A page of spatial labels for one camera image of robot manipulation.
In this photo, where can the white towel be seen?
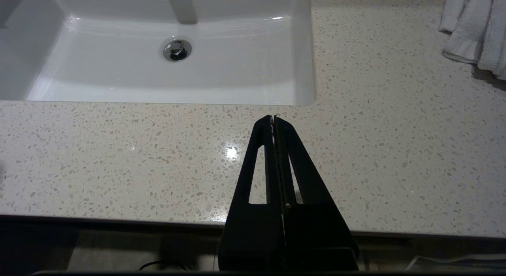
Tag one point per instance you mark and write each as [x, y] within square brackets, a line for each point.
[470, 31]

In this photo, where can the white ceramic sink basin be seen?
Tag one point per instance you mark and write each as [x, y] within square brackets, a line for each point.
[158, 78]

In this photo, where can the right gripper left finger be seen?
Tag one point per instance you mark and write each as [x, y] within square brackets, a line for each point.
[257, 236]

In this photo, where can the chrome drain stopper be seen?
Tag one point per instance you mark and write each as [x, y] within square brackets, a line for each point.
[177, 50]

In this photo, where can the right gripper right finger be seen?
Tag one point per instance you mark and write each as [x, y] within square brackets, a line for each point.
[316, 236]

